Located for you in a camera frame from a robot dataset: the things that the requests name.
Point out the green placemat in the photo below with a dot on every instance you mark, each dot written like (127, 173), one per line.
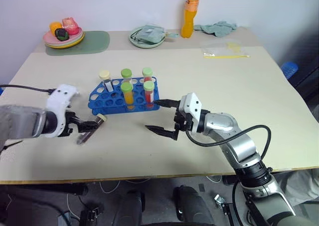
(94, 43)

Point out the orange soda bottle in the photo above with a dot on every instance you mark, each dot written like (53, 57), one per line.
(188, 19)

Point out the dark toy fruit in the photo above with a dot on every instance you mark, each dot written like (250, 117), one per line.
(61, 34)

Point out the pink red toy fruit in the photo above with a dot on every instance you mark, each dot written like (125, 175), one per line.
(71, 25)

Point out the green cap red test tube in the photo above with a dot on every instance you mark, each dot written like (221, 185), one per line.
(149, 92)
(147, 73)

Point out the black table frame bar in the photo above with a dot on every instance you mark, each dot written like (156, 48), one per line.
(45, 189)

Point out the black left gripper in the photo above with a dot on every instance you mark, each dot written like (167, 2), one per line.
(69, 126)

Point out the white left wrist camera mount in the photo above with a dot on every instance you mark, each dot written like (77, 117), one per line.
(59, 96)

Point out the green cap orange test tube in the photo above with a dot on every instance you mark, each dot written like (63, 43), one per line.
(128, 94)

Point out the cream cap labelled test tube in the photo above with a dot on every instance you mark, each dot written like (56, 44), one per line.
(106, 78)

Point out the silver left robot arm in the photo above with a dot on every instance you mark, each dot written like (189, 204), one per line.
(20, 121)

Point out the green cap clear test tube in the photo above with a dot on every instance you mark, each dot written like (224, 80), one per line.
(126, 74)

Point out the pale green plate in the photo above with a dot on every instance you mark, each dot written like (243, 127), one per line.
(139, 44)

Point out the blue test tube rack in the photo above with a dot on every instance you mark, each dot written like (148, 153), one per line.
(109, 102)

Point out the dark rounded shape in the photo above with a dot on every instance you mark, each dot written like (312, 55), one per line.
(192, 206)
(130, 208)

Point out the stack of pastel plates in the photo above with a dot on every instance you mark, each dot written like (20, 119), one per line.
(51, 42)

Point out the dark furniture piece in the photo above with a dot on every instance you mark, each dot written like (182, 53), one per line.
(307, 84)

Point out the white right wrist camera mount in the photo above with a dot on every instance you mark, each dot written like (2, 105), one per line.
(192, 102)

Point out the crumpled green cloth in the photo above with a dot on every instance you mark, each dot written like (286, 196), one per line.
(219, 28)

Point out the orange toy pepper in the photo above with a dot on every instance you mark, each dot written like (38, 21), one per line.
(54, 27)

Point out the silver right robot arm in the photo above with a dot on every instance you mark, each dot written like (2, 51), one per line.
(240, 142)

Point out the clear yellow zip bag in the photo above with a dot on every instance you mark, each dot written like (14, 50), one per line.
(224, 50)

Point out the dark brown test tube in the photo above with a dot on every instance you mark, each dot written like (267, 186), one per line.
(86, 137)

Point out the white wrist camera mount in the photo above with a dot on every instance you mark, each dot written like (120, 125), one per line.
(59, 96)
(192, 102)

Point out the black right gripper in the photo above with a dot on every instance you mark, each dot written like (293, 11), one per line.
(183, 122)

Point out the folded green grey pouch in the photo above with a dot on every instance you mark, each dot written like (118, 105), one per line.
(149, 34)

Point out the blue water bottle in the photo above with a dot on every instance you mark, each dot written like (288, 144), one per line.
(289, 70)

